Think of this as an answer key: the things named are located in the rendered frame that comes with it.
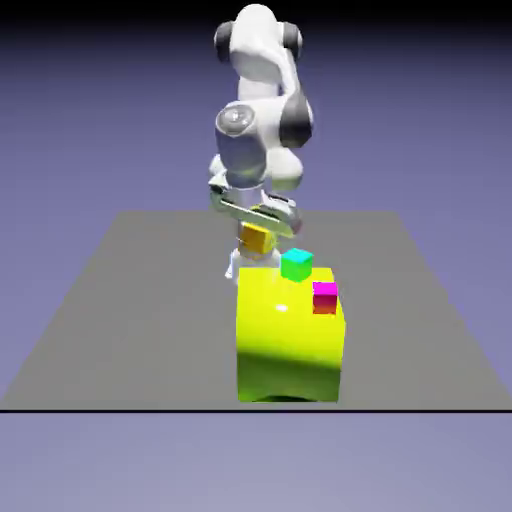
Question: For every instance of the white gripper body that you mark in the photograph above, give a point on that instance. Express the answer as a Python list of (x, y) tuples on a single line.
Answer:
[(256, 216)]

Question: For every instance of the small orange cube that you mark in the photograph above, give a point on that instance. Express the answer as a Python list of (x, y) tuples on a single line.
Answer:
[(254, 238)]

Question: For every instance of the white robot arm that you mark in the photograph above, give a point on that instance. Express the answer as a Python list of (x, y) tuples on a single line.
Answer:
[(256, 64)]

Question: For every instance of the small cyan green cube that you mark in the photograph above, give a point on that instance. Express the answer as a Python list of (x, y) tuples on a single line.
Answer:
[(296, 264)]

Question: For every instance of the small magenta red cube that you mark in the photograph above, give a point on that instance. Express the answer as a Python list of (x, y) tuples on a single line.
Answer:
[(324, 298)]

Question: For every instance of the large yellow box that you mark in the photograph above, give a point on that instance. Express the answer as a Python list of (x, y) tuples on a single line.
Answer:
[(288, 340)]

